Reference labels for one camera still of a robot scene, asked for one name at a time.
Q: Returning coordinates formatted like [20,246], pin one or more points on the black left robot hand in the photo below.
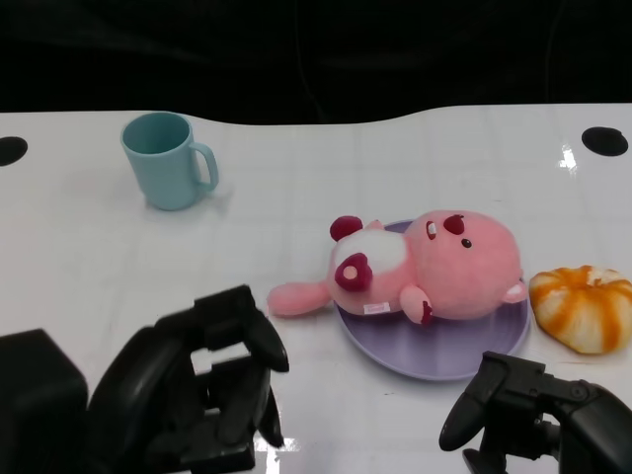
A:
[148,395]

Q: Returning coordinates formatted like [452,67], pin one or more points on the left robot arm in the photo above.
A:
[34,405]

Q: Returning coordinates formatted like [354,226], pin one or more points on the black round table grommet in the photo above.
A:
[605,141]
[10,150]

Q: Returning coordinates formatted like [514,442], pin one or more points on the teal plastic mug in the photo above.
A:
[165,173]

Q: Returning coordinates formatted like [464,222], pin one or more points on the orange white pumpkin plush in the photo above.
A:
[582,311]

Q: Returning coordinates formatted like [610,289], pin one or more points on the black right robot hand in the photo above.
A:
[582,424]

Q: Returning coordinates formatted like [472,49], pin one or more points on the purple round plate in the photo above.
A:
[434,350]

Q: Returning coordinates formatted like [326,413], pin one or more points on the black backdrop cloth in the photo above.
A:
[316,49]

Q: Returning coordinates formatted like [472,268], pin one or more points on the pink plush pig doll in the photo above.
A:
[459,276]

